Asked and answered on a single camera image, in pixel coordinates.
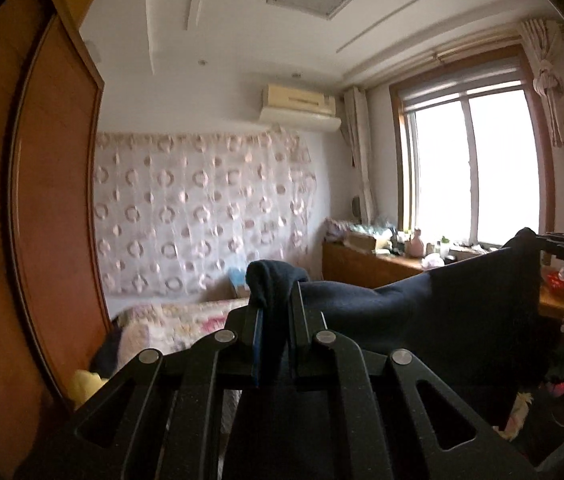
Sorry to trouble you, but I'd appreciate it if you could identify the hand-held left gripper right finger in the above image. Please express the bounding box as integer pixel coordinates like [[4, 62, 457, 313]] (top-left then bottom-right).
[[288, 282, 543, 480]]

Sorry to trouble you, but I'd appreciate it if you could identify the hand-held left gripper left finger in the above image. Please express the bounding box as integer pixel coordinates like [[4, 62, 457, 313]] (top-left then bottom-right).
[[14, 305, 264, 480]]

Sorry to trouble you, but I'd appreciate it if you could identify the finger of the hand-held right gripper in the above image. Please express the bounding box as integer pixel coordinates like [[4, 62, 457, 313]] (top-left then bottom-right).
[[537, 232, 564, 261]]

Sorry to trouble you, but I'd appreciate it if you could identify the navy printed T-shirt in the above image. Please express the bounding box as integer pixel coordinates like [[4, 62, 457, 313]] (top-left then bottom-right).
[[222, 227, 564, 480]]

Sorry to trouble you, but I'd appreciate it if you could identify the floral quilt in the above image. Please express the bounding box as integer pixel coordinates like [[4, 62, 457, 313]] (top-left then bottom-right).
[[112, 297, 253, 376]]

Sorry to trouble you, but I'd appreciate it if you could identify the low wooden cabinet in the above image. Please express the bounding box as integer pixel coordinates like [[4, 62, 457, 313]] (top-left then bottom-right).
[[322, 240, 463, 291]]

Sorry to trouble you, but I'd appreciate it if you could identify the flat cardboard box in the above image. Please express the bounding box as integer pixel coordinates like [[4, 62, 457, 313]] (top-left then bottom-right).
[[349, 232, 377, 252]]

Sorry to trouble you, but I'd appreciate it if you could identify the wood-framed window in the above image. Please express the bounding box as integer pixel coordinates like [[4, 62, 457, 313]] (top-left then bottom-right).
[[389, 45, 555, 251]]

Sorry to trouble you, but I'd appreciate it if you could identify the pile of folded fabrics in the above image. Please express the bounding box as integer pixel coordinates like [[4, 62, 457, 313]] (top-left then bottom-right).
[[324, 217, 357, 243]]

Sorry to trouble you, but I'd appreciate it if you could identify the clear plastic bag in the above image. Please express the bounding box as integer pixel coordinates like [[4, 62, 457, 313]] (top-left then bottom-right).
[[362, 217, 395, 238]]

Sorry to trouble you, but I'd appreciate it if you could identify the navy blanket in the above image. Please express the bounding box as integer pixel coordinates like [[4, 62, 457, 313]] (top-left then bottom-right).
[[90, 325, 122, 378]]

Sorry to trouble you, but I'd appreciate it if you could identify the pink tied curtain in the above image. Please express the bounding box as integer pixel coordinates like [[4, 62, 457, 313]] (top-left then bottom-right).
[[519, 19, 564, 148]]

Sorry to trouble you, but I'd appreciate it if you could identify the yellow plush toy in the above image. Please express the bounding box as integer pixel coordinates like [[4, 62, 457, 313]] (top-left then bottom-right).
[[70, 370, 110, 408]]

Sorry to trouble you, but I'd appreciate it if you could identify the pale patterned curtain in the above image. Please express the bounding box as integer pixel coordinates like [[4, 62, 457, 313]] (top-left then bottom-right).
[[342, 86, 377, 221]]

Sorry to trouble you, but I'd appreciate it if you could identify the wooden slatted wardrobe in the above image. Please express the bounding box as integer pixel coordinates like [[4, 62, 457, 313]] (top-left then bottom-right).
[[0, 0, 112, 480]]

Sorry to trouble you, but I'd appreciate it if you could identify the circle-patterned wall cloth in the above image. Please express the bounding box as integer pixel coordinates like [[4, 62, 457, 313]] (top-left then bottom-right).
[[92, 127, 319, 298]]

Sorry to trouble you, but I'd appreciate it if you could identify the cream wall air conditioner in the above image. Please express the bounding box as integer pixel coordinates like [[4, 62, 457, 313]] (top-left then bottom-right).
[[259, 83, 341, 133]]

